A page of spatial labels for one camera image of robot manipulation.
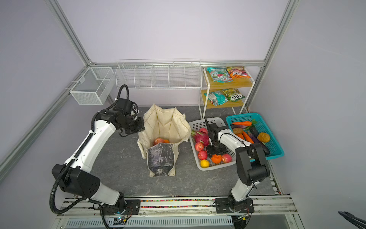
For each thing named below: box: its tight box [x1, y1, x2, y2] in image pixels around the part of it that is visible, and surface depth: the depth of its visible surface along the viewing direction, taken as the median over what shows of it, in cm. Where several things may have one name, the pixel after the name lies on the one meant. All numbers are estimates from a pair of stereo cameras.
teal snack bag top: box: [206, 67, 234, 84], surface depth 90 cm
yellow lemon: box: [199, 159, 210, 169], surface depth 86 cm
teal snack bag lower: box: [203, 90, 229, 106], surface depth 101 cm
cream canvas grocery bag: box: [137, 104, 192, 177], surface depth 85 cm
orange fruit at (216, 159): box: [211, 154, 223, 165], surface depth 86 cm
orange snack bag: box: [226, 66, 252, 79], surface depth 90 cm
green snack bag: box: [221, 88, 247, 102], surface depth 104 cm
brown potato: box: [256, 132, 271, 143], surface depth 92 cm
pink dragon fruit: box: [191, 127, 210, 147], surface depth 93 cm
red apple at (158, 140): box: [154, 137, 165, 146], surface depth 90 cm
